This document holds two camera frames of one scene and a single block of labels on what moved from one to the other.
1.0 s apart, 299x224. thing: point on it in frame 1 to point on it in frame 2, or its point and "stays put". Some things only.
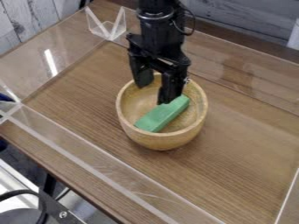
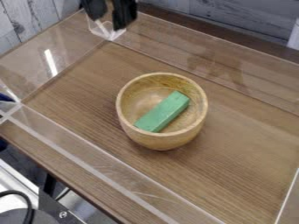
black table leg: (49, 185) stays put
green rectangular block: (154, 117) stays put
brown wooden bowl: (136, 101) stays put
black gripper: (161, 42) to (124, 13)
